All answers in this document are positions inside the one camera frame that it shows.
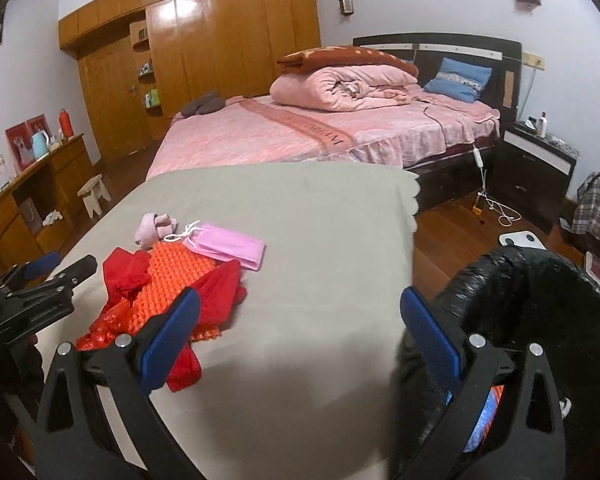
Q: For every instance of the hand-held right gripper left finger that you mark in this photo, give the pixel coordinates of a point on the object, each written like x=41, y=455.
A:
x=172, y=340

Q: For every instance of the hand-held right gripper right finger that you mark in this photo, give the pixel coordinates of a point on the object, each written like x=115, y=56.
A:
x=430, y=340

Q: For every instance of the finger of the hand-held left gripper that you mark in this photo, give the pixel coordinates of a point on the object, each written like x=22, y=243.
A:
x=75, y=274
x=42, y=264

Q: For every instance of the orange foam mesh pad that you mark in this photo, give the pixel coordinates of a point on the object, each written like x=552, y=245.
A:
x=175, y=280

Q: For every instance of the red cloth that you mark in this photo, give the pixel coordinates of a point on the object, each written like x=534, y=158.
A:
x=220, y=292

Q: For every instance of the pale pink sock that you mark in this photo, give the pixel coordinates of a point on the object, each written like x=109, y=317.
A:
x=152, y=227

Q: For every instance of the blue plastic bag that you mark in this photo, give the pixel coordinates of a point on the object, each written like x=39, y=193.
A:
x=481, y=420

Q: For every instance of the pink face mask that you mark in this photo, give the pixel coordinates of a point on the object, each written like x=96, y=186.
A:
x=230, y=250

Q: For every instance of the trash bin with black bag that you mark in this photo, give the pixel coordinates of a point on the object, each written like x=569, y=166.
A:
x=520, y=280

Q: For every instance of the grey paper bag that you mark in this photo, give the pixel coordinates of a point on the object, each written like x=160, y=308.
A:
x=30, y=216

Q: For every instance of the small wooden stool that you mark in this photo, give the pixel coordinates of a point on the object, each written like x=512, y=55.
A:
x=94, y=195

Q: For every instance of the wooden desk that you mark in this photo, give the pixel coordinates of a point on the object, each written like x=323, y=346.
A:
x=65, y=160

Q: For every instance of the light blue kettle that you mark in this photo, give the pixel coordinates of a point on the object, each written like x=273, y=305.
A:
x=40, y=145

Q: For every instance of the white bathroom scale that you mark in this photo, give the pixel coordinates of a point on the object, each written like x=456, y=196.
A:
x=522, y=240

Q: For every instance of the red thermos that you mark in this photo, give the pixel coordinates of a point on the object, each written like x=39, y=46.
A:
x=66, y=124

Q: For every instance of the yellow power strip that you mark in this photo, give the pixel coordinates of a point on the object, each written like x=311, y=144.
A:
x=478, y=206

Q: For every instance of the grey table cloth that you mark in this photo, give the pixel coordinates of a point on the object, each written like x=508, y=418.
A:
x=305, y=260

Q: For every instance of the dark nightstand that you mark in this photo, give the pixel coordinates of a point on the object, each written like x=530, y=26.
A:
x=525, y=180

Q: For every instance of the plaid cloth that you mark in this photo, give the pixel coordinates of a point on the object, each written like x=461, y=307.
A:
x=597, y=210

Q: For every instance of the dark wooden bed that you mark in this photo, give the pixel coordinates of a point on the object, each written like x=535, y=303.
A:
x=280, y=135

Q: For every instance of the white power strip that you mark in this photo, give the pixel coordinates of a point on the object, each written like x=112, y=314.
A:
x=562, y=143

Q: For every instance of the white lotion bottle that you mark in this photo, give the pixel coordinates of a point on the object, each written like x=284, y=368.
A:
x=542, y=126

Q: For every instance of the blue pillow with patterned band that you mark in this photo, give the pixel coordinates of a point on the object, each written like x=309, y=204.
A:
x=457, y=77

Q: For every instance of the folded pink quilt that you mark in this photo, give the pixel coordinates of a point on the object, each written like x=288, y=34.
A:
x=340, y=90

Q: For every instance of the wooden wardrobe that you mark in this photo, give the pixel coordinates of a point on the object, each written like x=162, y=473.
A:
x=220, y=35

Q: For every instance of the folded brown blanket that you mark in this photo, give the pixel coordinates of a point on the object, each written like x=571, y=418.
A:
x=340, y=55

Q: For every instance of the red photo frame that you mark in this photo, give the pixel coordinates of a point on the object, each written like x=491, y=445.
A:
x=19, y=147
x=39, y=122

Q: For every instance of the wall socket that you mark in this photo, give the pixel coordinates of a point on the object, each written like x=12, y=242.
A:
x=534, y=59

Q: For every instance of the small wall lamp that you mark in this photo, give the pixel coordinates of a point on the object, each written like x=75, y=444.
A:
x=346, y=6

